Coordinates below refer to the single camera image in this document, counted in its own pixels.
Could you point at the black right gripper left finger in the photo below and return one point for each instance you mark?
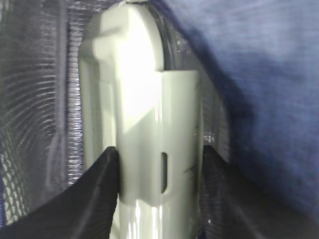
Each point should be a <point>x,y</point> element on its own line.
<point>83,211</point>

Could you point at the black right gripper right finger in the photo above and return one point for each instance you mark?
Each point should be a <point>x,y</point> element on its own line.
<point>233,208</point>

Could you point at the glass container green lid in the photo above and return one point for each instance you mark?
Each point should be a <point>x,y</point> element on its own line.
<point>144,92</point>

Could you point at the dark navy lunch bag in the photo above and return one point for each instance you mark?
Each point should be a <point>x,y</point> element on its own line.
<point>262,55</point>

